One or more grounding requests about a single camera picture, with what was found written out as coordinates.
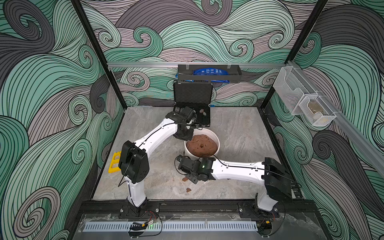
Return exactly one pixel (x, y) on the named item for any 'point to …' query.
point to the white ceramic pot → (209, 132)
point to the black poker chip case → (196, 96)
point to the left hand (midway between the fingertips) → (189, 135)
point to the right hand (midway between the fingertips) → (194, 169)
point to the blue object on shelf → (210, 71)
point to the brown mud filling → (202, 145)
